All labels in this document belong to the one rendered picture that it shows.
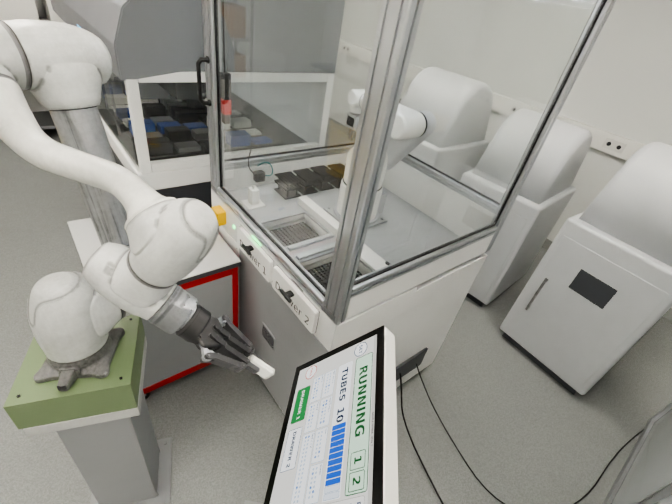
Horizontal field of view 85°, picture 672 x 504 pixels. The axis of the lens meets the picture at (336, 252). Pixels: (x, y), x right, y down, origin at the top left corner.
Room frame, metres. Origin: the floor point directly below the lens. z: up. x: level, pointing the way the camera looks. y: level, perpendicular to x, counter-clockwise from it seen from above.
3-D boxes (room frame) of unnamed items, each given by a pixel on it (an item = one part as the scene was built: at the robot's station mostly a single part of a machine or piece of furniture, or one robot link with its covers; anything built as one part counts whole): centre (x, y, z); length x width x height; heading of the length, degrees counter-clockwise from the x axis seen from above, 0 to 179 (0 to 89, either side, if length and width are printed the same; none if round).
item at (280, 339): (1.53, -0.03, 0.40); 1.03 x 0.95 x 0.80; 44
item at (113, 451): (0.61, 0.67, 0.38); 0.30 x 0.30 x 0.76; 25
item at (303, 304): (1.00, 0.12, 0.87); 0.29 x 0.02 x 0.11; 44
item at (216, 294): (1.31, 0.85, 0.38); 0.62 x 0.58 x 0.76; 44
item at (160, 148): (2.69, 1.30, 1.13); 1.78 x 1.14 x 0.45; 44
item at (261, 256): (1.23, 0.34, 0.87); 0.29 x 0.02 x 0.11; 44
